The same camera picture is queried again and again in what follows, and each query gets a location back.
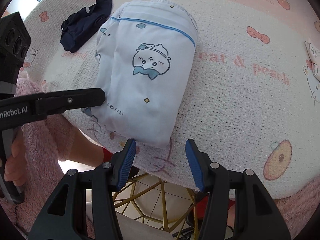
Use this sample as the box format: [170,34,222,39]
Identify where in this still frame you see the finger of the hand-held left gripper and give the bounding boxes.
[35,88,106,117]

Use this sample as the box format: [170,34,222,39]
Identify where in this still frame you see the white stool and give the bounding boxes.
[116,211,175,240]

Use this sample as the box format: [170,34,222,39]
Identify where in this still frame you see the light blue printed shorts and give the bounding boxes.
[95,0,199,148]

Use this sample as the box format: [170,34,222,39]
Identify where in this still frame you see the pink printed folded garment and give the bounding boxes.
[304,37,320,82]

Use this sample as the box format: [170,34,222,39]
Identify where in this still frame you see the person's left forearm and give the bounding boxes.
[0,195,28,233]

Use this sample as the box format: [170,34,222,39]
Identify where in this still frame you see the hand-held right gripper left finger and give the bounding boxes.
[29,139,137,240]

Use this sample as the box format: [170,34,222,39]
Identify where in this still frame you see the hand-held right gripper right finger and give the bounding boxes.
[185,139,292,240]

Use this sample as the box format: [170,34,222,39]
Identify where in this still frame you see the pink cat printed blanket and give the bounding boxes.
[15,0,320,199]

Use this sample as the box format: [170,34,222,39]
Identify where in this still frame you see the person's pink fluffy robe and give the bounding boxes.
[14,72,320,240]

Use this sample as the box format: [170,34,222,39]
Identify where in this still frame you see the gold wire table frame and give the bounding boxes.
[111,171,200,240]

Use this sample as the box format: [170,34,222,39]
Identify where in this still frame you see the navy blue garment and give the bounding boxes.
[60,0,113,52]

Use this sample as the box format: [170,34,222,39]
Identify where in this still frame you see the person's left hand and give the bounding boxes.
[5,136,25,188]

